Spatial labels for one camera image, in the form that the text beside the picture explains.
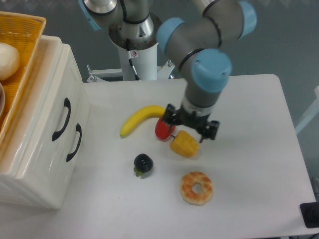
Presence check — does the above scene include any black lower drawer handle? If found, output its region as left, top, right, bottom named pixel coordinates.
left=66, top=123, right=83, bottom=162

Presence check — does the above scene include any glazed donut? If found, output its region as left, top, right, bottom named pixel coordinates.
left=179, top=171, right=214, bottom=206

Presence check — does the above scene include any black drawer handle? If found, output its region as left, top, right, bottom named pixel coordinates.
left=66, top=123, right=83, bottom=162
left=51, top=97, right=72, bottom=142

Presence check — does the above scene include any white metal frame right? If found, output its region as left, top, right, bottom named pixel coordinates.
left=295, top=86, right=319, bottom=134

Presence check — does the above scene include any yellow bell pepper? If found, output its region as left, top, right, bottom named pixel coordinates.
left=170, top=130, right=199, bottom=158

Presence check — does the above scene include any yellow banana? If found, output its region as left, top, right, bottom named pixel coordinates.
left=120, top=105, right=165, bottom=138

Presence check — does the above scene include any black device at table edge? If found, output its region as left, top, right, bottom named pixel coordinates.
left=300, top=202, right=319, bottom=229

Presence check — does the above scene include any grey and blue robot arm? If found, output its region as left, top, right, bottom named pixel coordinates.
left=79, top=0, right=257, bottom=140

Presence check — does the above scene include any dark purple mangosteen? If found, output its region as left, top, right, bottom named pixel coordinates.
left=134, top=153, right=154, bottom=177

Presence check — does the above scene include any white bun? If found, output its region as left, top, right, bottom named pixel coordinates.
left=0, top=42, right=20, bottom=81

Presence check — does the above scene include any white drawer cabinet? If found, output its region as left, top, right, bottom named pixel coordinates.
left=0, top=36, right=90, bottom=209

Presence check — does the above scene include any red bell pepper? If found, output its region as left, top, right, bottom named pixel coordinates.
left=155, top=118, right=175, bottom=140

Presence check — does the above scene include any black top drawer handle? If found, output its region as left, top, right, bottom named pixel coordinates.
left=51, top=97, right=72, bottom=142

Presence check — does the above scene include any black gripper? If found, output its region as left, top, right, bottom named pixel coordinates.
left=162, top=99, right=220, bottom=143

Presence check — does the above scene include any orange woven basket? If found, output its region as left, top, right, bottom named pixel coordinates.
left=0, top=11, right=46, bottom=141

